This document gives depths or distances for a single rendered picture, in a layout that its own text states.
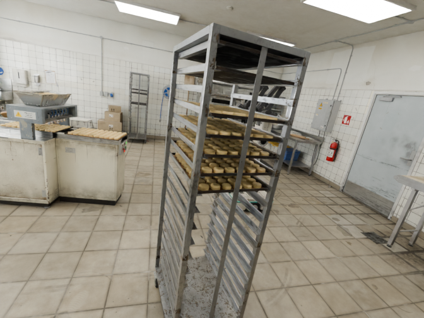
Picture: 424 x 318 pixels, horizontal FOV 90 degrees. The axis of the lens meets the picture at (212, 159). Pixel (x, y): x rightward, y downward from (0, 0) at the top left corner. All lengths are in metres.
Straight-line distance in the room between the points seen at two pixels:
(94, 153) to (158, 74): 4.29
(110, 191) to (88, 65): 4.59
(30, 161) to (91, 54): 4.44
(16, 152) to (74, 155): 0.53
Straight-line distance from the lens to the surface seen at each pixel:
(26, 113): 2.92
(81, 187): 3.14
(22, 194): 3.28
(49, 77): 7.26
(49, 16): 7.34
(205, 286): 1.93
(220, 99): 5.95
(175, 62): 1.46
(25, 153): 3.06
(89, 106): 7.03
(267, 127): 3.06
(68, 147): 3.01
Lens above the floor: 1.58
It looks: 17 degrees down
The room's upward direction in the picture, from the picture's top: 9 degrees clockwise
